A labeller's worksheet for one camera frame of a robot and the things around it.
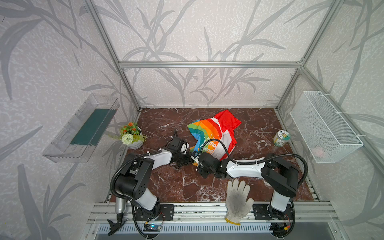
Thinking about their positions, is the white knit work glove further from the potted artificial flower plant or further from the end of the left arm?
the potted artificial flower plant

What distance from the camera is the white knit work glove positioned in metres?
0.74

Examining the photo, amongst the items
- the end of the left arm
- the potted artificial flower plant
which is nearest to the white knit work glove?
the end of the left arm
